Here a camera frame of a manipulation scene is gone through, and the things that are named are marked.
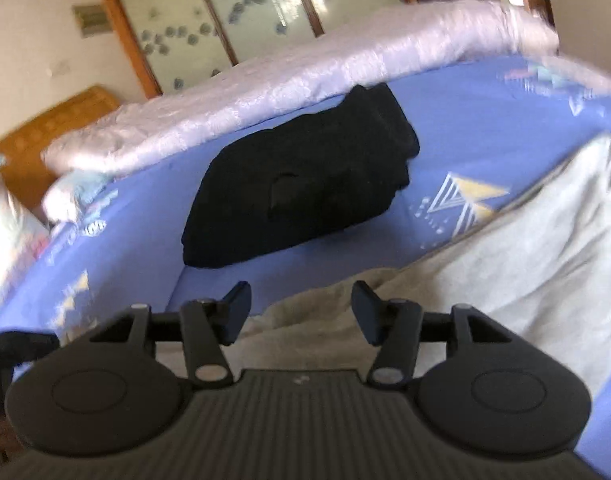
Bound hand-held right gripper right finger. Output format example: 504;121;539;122
351;281;516;388

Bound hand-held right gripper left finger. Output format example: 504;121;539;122
88;281;251;388

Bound grey pants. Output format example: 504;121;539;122
160;125;611;396

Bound black folded pants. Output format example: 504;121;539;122
181;83;420;268

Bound large floral pillow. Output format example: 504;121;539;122
0;175;52;313

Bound small pink pillow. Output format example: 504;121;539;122
42;170;112;224

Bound wooden headboard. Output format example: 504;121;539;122
0;85;122;211

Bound pink floral quilt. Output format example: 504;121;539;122
42;0;561;173

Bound wooden framed frosted glass doors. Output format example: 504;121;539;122
90;0;419;99

